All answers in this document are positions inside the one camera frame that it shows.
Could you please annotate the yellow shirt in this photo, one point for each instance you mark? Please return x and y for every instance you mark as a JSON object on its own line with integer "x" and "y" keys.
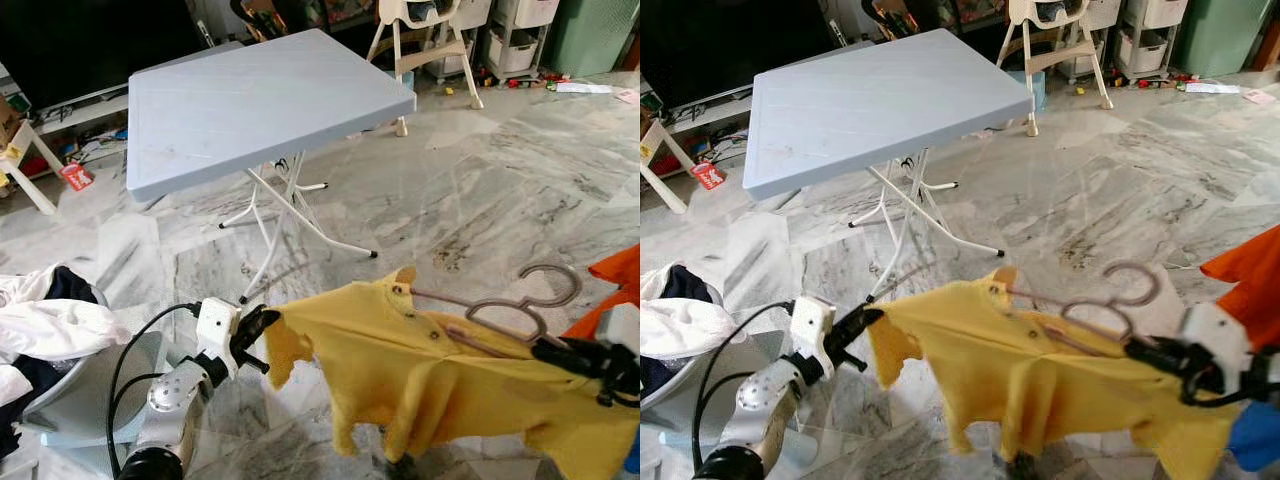
{"x": 450, "y": 400}
{"x": 1050, "y": 400}

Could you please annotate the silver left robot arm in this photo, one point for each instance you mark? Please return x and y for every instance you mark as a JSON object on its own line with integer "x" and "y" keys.
{"x": 170, "y": 400}
{"x": 760, "y": 400}

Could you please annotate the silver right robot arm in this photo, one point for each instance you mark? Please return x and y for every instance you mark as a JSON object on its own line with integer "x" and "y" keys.
{"x": 1265, "y": 365}

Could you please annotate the white shirt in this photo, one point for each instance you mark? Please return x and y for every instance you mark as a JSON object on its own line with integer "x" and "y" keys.
{"x": 690, "y": 325}
{"x": 60, "y": 325}

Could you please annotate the blue shirt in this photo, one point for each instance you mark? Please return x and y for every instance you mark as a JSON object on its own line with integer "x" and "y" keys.
{"x": 1255, "y": 435}

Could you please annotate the orange shirt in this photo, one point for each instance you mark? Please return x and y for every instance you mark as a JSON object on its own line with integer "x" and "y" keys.
{"x": 1250, "y": 280}
{"x": 620, "y": 270}

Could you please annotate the small white table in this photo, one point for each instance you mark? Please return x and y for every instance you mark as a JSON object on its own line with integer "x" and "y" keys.
{"x": 35, "y": 165}
{"x": 668, "y": 170}

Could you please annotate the red box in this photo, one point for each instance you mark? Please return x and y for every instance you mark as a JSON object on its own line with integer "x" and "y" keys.
{"x": 77, "y": 177}
{"x": 710, "y": 176}

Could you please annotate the light blue folding table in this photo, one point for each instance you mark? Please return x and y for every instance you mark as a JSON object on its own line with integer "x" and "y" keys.
{"x": 260, "y": 100}
{"x": 880, "y": 100}

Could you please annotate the pink paper sheet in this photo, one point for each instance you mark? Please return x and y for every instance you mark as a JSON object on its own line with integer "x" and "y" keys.
{"x": 1259, "y": 96}
{"x": 628, "y": 96}

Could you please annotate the white paper sheet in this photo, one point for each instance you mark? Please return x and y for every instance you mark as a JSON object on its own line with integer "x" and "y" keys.
{"x": 1212, "y": 87}
{"x": 585, "y": 87}

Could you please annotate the white drawer cart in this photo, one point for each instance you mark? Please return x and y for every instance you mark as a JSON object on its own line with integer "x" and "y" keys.
{"x": 515, "y": 55}
{"x": 1145, "y": 50}

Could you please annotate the white high chair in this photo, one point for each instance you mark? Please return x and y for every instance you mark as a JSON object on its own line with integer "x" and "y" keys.
{"x": 1045, "y": 62}
{"x": 418, "y": 62}

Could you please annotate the black television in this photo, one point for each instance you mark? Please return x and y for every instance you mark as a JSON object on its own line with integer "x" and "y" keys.
{"x": 80, "y": 50}
{"x": 720, "y": 50}

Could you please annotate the green storage bin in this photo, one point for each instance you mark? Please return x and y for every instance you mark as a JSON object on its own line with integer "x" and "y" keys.
{"x": 590, "y": 35}
{"x": 1220, "y": 35}

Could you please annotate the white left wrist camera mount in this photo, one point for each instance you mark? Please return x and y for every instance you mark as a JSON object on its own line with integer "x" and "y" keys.
{"x": 812, "y": 325}
{"x": 215, "y": 325}

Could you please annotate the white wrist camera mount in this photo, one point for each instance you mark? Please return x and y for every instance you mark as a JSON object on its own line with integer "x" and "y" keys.
{"x": 1222, "y": 340}
{"x": 812, "y": 325}
{"x": 215, "y": 325}
{"x": 622, "y": 325}

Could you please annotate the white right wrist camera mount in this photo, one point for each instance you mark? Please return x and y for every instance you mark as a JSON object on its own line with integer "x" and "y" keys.
{"x": 622, "y": 325}
{"x": 1222, "y": 340}

